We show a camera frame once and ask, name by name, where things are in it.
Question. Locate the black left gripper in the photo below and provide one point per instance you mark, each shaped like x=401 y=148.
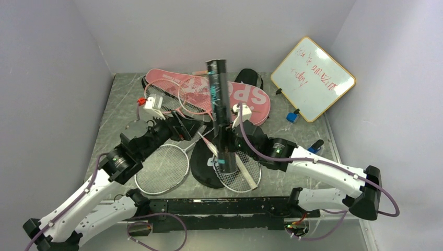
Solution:
x=182 y=128

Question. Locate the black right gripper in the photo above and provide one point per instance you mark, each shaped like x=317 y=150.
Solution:
x=229 y=133

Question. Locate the black shuttlecock tube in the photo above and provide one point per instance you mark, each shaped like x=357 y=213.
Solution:
x=219 y=93

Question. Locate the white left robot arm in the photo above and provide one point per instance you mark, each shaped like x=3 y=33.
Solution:
x=72 y=224

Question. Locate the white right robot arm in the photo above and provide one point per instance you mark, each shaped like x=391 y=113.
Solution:
x=356 y=190

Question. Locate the black racket bag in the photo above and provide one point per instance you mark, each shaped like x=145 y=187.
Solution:
x=201 y=161

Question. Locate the pink racket right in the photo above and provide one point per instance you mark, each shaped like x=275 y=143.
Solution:
x=199 y=102

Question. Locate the pink racket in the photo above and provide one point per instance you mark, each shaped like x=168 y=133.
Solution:
x=199 y=102
x=168 y=90

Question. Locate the pink racket left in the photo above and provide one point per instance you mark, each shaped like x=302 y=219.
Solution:
x=168 y=90

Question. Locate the white racket right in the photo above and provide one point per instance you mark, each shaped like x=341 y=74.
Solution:
x=246 y=178

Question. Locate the white racket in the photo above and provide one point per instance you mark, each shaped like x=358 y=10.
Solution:
x=246 y=178
x=167 y=167

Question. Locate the pink racket bag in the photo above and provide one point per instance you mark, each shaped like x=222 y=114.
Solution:
x=257 y=99

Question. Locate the white racket left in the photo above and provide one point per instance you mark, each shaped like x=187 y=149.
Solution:
x=167 y=167

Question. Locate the yellow pink marker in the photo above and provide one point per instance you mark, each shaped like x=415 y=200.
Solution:
x=200 y=73

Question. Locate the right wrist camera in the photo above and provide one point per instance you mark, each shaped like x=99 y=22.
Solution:
x=242 y=113

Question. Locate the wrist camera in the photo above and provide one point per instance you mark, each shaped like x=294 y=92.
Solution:
x=152 y=105
x=242 y=113

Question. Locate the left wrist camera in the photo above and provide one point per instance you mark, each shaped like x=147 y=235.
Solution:
x=152 y=105

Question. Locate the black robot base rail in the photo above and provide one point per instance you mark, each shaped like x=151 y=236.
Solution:
x=271 y=213

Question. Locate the whiteboard with yellow frame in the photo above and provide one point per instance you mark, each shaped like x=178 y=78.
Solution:
x=311 y=80

